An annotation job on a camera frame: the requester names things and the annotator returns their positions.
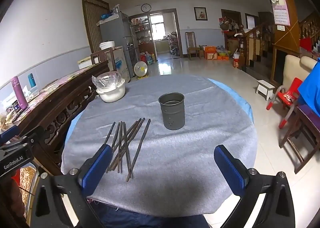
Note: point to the wall calendar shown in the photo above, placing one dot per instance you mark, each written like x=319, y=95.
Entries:
x=281, y=15

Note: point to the framed wall picture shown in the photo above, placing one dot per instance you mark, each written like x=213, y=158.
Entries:
x=201, y=13

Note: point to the white bowl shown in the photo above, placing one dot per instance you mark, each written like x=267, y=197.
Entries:
x=111, y=95

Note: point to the small white stool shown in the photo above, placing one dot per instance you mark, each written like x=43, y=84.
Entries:
x=265, y=87

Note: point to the blue table cover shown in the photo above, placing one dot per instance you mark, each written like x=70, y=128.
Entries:
x=237, y=95

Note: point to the grey refrigerator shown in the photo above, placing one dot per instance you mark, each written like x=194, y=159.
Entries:
x=115, y=27

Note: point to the clear plastic bag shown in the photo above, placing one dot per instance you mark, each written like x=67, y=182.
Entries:
x=106, y=80

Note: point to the grey metal chopstick holder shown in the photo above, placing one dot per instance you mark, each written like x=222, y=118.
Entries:
x=172, y=114

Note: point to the orange patterned cloth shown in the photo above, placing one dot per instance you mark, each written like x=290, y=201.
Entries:
x=27, y=183

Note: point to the purple bottle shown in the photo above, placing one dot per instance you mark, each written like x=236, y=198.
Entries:
x=20, y=93

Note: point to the orange cardboard box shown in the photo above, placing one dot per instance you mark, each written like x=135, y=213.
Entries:
x=210, y=52

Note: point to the round electric heater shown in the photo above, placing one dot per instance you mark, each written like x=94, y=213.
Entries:
x=140, y=69

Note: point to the dark carved wooden bench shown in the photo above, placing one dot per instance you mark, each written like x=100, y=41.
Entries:
x=57, y=108

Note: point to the beige sofa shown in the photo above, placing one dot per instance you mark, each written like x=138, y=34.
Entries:
x=293, y=67

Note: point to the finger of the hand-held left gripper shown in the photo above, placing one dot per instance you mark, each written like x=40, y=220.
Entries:
x=10, y=133

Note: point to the shelf with bottles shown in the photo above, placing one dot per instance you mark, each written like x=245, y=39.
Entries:
x=141, y=30

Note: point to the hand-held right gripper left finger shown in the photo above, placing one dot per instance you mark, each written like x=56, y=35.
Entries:
x=97, y=169

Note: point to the teal bottle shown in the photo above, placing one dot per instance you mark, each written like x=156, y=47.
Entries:
x=31, y=80

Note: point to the blue cloth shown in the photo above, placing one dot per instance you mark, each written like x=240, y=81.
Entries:
x=311, y=87

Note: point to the grey felt table cloth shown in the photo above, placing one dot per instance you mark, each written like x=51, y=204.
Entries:
x=180, y=158

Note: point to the round wall clock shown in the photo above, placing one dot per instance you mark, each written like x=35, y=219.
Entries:
x=146, y=7

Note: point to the pile of dark chopsticks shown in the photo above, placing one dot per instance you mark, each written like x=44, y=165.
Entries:
x=125, y=143

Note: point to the white chest freezer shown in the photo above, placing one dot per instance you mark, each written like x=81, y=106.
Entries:
x=121, y=62

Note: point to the dark wooden side chair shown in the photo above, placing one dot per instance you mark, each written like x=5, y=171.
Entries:
x=305, y=128

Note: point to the brown window curtain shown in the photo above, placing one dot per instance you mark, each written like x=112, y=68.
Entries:
x=93, y=22

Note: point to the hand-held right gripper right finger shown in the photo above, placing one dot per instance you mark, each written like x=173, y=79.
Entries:
x=230, y=170

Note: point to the wooden dining chair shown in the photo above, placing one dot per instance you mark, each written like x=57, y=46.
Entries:
x=193, y=47

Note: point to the red plastic chair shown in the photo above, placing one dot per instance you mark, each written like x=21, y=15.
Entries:
x=287, y=96

